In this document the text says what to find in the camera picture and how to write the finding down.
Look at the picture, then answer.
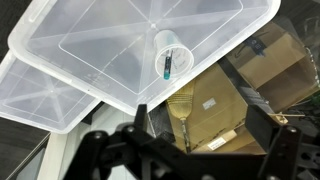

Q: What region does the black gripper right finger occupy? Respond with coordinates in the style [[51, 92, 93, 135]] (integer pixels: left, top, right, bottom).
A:
[[245, 103, 304, 180]]

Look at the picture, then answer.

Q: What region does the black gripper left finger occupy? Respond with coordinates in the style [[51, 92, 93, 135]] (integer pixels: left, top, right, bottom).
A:
[[62, 103, 189, 180]]

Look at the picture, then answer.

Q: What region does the teal capped marker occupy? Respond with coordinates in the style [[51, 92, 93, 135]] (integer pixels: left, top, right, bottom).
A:
[[162, 48, 174, 81]]

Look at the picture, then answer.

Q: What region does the large labelled cardboard box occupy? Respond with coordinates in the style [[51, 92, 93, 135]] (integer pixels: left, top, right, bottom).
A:
[[165, 62, 268, 155]]

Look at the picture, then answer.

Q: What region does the cardboard box with black tape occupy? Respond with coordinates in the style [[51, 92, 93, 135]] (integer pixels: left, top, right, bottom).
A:
[[225, 20, 320, 115]]

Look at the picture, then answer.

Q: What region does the clear storage box lid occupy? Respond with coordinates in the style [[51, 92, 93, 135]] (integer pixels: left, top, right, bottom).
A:
[[7, 0, 282, 117]]

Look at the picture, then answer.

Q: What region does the translucent plastic measuring cup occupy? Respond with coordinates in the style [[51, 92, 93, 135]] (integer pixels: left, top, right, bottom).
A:
[[153, 29, 195, 80]]

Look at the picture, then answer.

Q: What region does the straw broom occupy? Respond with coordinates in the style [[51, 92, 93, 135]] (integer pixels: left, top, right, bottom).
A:
[[165, 81, 197, 155]]

